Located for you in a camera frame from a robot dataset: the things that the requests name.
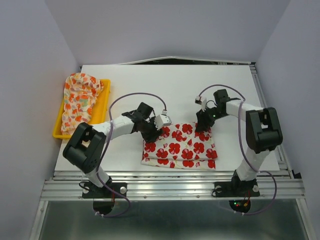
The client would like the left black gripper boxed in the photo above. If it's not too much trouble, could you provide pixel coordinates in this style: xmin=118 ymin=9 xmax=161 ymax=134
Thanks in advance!
xmin=140 ymin=116 xmax=164 ymax=144

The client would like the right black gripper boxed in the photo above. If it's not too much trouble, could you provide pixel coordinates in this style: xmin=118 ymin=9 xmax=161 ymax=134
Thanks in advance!
xmin=194 ymin=105 xmax=227 ymax=132

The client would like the white red poppy skirt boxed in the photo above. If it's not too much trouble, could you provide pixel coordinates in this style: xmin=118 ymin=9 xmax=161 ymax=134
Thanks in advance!
xmin=141 ymin=122 xmax=218 ymax=171

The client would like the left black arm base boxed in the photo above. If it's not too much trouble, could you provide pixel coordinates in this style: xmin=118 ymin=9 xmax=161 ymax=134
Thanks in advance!
xmin=78 ymin=181 xmax=127 ymax=199

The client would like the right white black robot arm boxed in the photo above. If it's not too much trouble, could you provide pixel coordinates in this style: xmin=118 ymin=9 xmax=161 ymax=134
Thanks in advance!
xmin=195 ymin=89 xmax=283 ymax=198

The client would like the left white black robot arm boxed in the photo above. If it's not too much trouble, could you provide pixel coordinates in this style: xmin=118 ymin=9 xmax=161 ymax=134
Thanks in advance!
xmin=62 ymin=102 xmax=172 ymax=197

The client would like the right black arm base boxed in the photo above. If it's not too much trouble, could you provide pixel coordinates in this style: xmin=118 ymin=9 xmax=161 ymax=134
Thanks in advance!
xmin=211 ymin=181 xmax=261 ymax=198

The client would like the yellow plastic tray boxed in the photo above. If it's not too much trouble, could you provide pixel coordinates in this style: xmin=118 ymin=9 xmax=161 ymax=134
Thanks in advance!
xmin=52 ymin=79 xmax=111 ymax=140

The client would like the orange floral skirt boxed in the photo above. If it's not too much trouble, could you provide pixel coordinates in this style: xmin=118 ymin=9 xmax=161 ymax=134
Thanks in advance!
xmin=60 ymin=72 xmax=104 ymax=135

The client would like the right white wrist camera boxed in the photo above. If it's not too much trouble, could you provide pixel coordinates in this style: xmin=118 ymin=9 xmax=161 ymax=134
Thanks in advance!
xmin=194 ymin=95 xmax=207 ymax=112

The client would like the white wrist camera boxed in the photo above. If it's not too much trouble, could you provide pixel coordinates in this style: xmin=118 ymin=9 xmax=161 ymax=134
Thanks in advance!
xmin=154 ymin=114 xmax=172 ymax=130
xmin=194 ymin=95 xmax=207 ymax=112

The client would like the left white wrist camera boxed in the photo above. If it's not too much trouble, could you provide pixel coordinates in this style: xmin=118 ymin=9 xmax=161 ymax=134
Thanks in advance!
xmin=154 ymin=114 xmax=172 ymax=130

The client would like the aluminium frame rail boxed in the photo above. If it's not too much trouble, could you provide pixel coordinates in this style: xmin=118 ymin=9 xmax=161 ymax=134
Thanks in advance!
xmin=40 ymin=170 xmax=306 ymax=202

